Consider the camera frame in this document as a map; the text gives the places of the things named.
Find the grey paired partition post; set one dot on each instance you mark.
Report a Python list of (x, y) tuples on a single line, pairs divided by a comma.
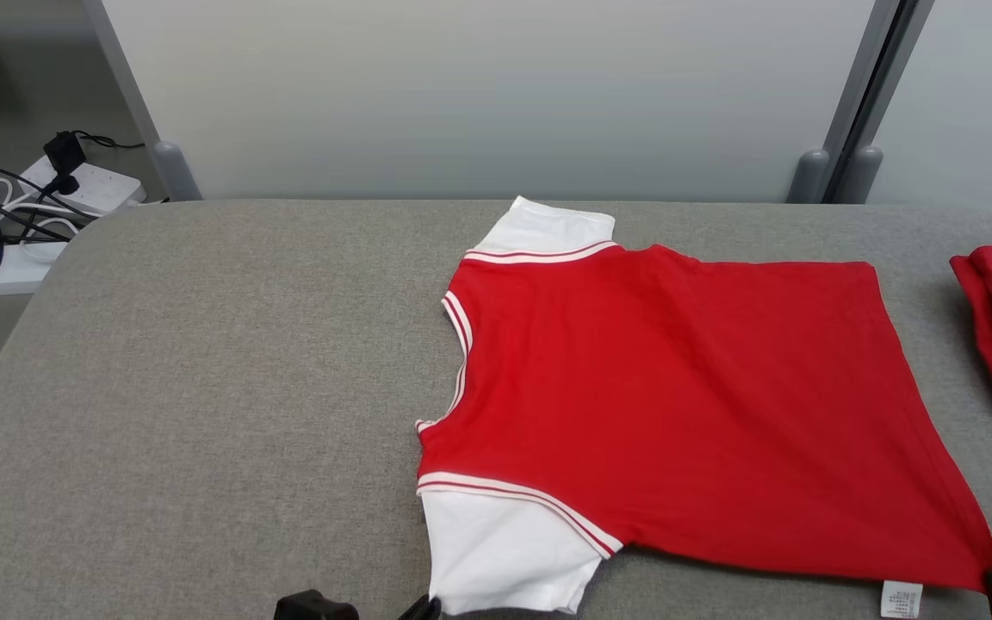
[(810, 176), (866, 172)]

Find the red jersey with white sleeves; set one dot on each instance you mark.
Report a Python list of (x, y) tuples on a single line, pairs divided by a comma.
[(677, 387)]

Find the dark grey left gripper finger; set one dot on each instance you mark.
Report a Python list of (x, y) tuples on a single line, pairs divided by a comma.
[(423, 610)]

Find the black power adapter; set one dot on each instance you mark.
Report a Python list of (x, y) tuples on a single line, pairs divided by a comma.
[(64, 153)]

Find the single grey partition post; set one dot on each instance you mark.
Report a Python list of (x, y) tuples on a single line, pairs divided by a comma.
[(169, 168)]

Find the black plug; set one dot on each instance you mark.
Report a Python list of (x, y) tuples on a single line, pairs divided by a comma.
[(64, 184)]

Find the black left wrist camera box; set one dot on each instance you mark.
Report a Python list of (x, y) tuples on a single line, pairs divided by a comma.
[(315, 607)]

